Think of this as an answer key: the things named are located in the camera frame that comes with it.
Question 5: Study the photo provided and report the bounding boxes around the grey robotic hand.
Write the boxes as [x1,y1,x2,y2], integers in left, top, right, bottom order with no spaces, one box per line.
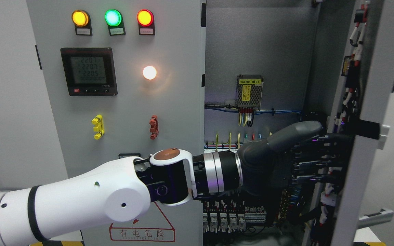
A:
[238,121,354,196]

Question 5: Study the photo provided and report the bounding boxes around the grey cabinet door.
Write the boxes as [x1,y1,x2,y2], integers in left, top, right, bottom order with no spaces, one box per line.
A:
[304,0,394,246]
[26,0,207,246]

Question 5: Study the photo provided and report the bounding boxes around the metal mesh power supply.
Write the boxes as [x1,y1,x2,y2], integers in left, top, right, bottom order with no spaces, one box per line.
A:
[236,74,264,110]

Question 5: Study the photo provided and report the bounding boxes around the lower relay terminal row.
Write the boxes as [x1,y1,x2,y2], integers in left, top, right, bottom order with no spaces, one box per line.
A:
[201,193,271,233]

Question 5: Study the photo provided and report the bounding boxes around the red terminal clip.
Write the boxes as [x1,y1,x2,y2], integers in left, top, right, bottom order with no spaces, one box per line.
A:
[149,115,159,140]

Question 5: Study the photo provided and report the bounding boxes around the red electric hazard warning sticker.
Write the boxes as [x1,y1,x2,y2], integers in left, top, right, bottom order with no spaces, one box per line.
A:
[109,202,176,243]

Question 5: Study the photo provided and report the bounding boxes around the white glowing indicator lamp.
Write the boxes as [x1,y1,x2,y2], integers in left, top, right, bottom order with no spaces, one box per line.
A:
[143,66,157,80]

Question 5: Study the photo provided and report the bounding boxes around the yellow terminal clip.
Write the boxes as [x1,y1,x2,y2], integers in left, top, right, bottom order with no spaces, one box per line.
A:
[91,114,105,140]

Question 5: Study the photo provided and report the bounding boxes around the red indicator lamp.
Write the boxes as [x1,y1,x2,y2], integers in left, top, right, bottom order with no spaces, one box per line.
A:
[136,9,154,27]

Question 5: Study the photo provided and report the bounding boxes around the black digital power meter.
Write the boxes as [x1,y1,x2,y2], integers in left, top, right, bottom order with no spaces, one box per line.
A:
[60,47,118,97]

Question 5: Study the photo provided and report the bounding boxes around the green indicator lamp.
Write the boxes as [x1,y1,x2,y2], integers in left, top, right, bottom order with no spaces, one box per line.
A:
[105,9,122,27]

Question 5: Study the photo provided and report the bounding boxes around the yellow indicator lamp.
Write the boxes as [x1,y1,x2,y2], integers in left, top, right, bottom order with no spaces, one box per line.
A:
[71,10,90,27]

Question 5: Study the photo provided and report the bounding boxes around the silver door handle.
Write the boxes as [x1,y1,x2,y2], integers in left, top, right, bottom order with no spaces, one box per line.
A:
[357,208,394,230]

